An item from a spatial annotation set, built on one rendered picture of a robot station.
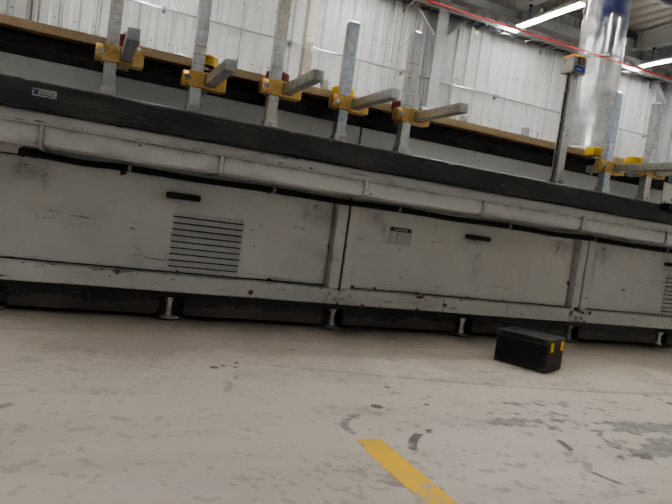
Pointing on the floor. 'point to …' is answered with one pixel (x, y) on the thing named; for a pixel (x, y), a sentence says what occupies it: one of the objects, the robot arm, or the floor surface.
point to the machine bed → (302, 231)
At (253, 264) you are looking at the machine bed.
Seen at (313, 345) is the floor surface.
